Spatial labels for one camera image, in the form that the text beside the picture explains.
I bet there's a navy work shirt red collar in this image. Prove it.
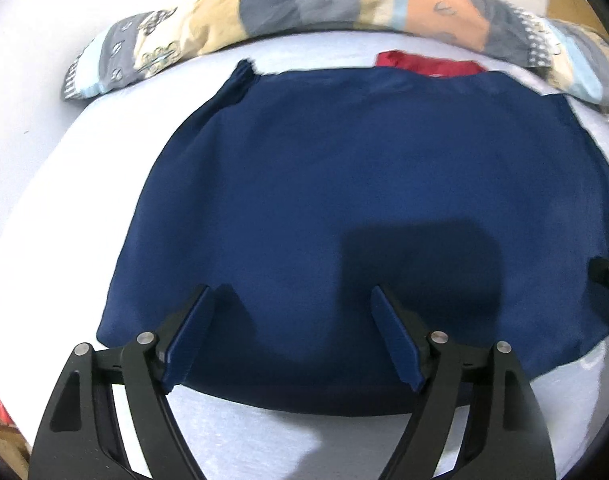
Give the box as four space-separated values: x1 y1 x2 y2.
97 62 609 416

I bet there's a wooden headboard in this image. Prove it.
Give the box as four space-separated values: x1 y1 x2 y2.
545 0 609 39

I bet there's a patchwork rolled quilt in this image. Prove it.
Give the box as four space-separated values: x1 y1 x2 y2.
62 0 609 107

